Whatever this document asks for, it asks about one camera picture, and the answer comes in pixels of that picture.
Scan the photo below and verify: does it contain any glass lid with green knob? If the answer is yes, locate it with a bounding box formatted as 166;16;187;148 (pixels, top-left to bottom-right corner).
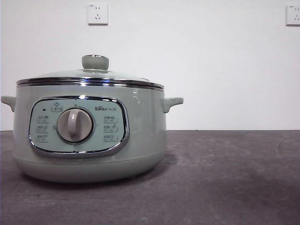
16;54;165;90

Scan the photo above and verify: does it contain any pale green electric pot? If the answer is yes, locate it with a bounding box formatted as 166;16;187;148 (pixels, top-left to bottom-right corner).
0;81;184;178

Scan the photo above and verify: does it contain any white wall socket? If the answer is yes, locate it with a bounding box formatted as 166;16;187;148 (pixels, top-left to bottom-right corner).
285;4;300;26
88;2;109;26

